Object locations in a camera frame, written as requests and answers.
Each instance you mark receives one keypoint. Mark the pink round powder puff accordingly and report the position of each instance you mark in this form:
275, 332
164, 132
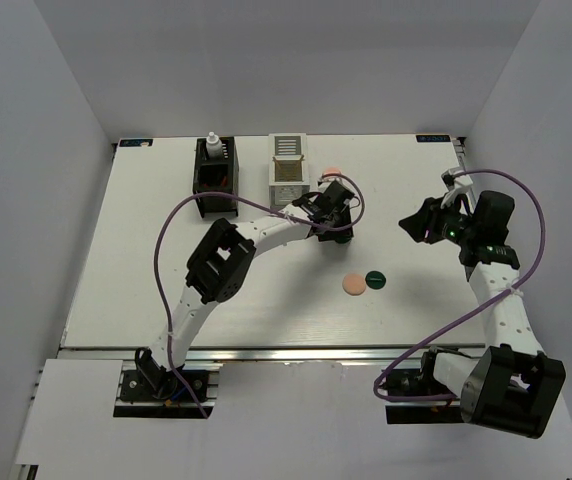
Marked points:
332, 171
354, 284

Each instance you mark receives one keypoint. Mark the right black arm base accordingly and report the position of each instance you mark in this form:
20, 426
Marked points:
429, 394

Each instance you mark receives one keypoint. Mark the white dropper bottle blue base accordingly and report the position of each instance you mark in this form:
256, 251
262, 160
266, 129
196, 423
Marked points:
214, 146

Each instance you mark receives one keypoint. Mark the blue label sticker left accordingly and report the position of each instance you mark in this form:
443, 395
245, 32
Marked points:
135, 143

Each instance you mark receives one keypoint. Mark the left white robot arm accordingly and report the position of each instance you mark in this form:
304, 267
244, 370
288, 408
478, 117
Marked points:
217, 268

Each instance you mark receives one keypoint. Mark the gold makeup pencil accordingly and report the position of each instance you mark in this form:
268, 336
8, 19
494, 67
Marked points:
288, 168

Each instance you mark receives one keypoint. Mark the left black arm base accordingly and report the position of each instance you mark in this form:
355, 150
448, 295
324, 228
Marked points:
150, 391

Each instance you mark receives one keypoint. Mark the blue label sticker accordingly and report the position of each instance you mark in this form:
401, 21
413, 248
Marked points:
432, 138
135, 143

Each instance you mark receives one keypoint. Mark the white slotted organizer box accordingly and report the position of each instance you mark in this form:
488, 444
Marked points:
287, 144

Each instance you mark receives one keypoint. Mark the aluminium table rail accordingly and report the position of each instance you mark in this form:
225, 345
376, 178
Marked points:
222, 355

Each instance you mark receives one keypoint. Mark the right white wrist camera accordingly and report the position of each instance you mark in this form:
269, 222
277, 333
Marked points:
457, 182

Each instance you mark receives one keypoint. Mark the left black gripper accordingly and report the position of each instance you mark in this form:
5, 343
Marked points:
334, 234

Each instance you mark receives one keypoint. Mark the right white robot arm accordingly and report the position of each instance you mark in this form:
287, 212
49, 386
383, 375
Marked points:
514, 386

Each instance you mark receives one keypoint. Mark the black slotted organizer box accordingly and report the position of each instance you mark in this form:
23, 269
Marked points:
207, 173

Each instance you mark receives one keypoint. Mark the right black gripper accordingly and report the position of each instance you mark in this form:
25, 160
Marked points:
426, 218

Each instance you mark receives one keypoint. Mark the blue label sticker right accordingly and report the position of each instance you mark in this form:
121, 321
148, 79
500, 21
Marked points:
432, 138

